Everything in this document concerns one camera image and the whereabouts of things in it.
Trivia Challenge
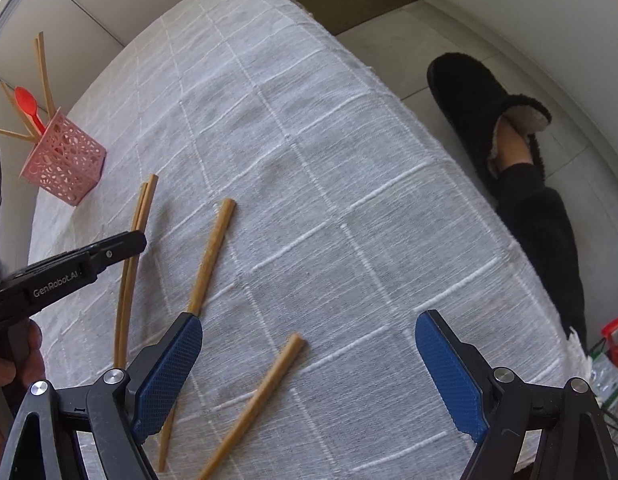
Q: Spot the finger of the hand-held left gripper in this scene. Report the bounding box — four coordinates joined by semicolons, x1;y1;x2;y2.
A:
31;231;148;277

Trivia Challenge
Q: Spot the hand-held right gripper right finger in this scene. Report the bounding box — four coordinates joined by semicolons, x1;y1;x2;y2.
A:
414;309;618;480

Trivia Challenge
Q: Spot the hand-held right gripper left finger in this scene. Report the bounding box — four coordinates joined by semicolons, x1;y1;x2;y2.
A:
0;311;204;480

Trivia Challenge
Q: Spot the pink perforated utensil holder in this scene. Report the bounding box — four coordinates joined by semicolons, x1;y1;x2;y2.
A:
20;107;108;207

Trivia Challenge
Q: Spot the red plastic spoon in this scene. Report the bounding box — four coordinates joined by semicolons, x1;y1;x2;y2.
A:
14;86;48;135

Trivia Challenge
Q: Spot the person's left hand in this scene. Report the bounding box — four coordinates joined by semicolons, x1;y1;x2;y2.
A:
0;320;44;389

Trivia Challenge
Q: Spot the person's leg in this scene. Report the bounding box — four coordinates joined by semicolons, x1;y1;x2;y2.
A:
488;119;588;348

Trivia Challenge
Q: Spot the red plastic packet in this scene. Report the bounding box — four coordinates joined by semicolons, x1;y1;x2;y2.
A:
602;312;618;363

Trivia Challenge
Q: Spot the grey checked tablecloth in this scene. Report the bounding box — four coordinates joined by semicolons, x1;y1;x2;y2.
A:
28;0;597;480

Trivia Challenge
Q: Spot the black fuzzy slipper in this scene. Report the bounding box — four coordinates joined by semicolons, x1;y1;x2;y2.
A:
427;52;553;196

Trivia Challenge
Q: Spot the brown floor mat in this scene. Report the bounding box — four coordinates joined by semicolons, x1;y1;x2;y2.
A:
288;0;421;36

